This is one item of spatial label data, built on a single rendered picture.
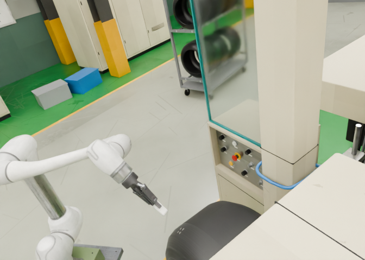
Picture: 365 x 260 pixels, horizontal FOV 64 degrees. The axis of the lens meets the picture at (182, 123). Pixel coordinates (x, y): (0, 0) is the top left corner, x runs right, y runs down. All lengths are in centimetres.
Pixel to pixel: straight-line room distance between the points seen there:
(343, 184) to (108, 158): 89
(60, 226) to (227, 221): 119
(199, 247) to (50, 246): 108
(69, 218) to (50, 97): 455
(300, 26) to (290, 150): 37
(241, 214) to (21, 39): 824
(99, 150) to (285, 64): 82
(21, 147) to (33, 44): 739
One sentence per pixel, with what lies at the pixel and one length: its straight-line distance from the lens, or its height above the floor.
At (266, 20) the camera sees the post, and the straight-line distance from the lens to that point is 81.
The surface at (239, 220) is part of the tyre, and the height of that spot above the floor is 149.
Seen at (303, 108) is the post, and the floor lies 183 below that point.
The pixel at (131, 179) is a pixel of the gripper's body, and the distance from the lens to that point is 129.
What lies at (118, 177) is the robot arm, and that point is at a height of 150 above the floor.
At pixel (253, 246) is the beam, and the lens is 61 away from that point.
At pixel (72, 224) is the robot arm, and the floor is 97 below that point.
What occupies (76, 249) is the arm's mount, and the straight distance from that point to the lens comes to 215.
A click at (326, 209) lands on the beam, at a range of 68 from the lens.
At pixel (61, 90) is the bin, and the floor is 22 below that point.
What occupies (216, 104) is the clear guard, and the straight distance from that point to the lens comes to 178.
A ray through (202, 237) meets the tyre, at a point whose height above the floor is 148.
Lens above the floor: 229
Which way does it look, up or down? 32 degrees down
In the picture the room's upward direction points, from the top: 12 degrees counter-clockwise
